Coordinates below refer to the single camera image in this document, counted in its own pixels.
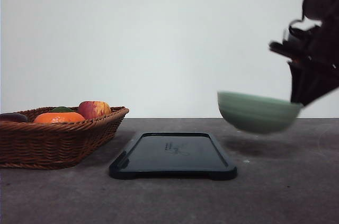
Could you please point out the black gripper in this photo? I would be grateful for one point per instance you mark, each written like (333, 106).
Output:
(310, 81)

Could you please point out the light green ceramic bowl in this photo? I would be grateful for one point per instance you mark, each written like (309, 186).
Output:
(257, 113)

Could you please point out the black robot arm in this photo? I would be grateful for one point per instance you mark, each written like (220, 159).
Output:
(325, 11)

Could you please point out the brown wicker basket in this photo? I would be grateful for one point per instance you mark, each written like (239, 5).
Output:
(55, 145)

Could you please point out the dark blue rectangular tray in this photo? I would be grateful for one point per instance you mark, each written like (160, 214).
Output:
(173, 155)

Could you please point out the red yellow apple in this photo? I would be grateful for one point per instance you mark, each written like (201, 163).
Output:
(94, 109)

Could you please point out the dark green fruit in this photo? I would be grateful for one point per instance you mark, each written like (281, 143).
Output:
(61, 109)

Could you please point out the orange tangerine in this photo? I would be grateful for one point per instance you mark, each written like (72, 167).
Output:
(58, 117)

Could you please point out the dark purple fruit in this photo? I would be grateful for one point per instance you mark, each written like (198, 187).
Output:
(13, 117)

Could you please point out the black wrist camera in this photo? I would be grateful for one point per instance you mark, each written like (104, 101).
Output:
(302, 30)

